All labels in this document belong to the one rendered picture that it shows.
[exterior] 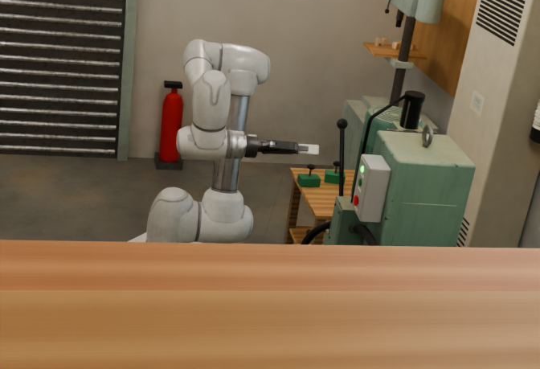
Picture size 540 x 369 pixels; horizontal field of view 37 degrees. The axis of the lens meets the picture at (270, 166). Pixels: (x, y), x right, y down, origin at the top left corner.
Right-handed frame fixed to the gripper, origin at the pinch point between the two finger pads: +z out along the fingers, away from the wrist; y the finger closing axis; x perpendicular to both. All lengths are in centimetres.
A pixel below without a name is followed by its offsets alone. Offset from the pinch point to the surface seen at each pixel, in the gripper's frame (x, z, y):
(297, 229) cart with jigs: -7, 40, -201
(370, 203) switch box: -21.3, 8.9, 38.1
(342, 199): -18.1, 6.4, 19.3
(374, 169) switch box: -12.8, 8.2, 43.6
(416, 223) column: -26, 22, 39
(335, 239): -29.8, 4.7, 18.2
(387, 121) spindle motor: 6.0, 19.9, 19.8
